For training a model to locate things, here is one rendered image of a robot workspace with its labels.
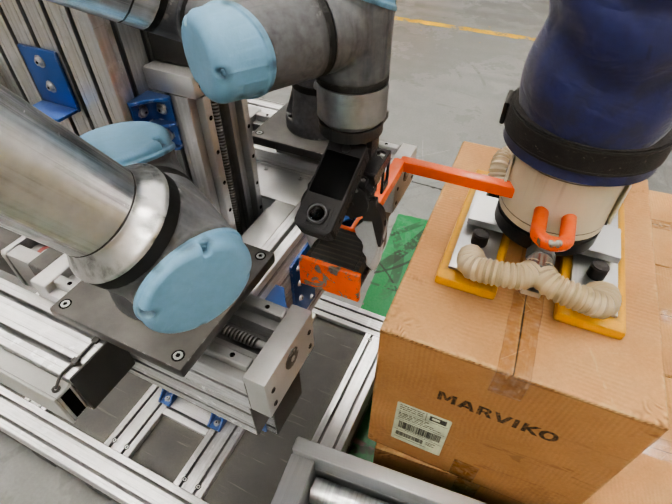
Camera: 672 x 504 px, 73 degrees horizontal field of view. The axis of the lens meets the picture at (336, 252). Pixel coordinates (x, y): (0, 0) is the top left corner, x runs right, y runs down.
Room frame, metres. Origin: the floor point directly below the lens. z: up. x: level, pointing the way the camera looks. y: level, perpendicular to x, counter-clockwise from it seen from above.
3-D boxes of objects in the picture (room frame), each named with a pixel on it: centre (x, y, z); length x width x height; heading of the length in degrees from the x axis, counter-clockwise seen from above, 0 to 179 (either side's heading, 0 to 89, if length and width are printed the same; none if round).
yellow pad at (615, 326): (0.57, -0.45, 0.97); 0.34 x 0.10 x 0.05; 156
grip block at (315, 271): (0.44, -0.01, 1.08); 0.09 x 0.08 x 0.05; 66
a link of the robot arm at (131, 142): (0.43, 0.24, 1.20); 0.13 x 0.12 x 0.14; 36
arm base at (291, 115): (0.89, 0.03, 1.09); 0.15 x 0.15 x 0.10
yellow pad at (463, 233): (0.65, -0.28, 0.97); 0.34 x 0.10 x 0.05; 156
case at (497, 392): (0.61, -0.37, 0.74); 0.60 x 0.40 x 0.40; 157
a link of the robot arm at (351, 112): (0.46, -0.01, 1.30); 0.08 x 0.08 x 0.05
